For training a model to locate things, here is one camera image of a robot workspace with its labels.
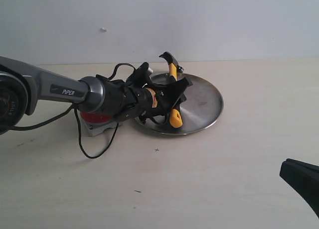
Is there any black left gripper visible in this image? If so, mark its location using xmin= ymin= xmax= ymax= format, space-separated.
xmin=119 ymin=78 xmax=192 ymax=126

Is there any yellow black claw hammer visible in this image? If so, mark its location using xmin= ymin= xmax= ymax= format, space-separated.
xmin=159 ymin=51 xmax=183 ymax=128

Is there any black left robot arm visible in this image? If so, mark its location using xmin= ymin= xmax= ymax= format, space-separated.
xmin=0 ymin=57 xmax=192 ymax=133

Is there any red dome push button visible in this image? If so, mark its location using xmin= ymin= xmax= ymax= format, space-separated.
xmin=80 ymin=112 xmax=117 ymax=136

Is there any round stainless steel plate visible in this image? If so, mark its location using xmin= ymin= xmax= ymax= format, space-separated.
xmin=135 ymin=73 xmax=224 ymax=135

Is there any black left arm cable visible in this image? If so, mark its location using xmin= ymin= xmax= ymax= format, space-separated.
xmin=0 ymin=62 xmax=140 ymax=159

